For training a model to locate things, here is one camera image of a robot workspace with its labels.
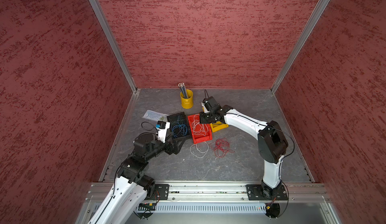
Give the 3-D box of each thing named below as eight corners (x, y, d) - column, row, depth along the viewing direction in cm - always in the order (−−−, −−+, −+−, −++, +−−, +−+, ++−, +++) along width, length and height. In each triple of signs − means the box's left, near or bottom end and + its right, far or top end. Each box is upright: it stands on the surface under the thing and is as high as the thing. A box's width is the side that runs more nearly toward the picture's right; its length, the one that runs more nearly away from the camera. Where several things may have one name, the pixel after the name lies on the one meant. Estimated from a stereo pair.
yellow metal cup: (180, 108, 111) (179, 99, 102) (181, 98, 117) (180, 89, 108) (192, 108, 111) (192, 99, 102) (193, 99, 117) (193, 89, 109)
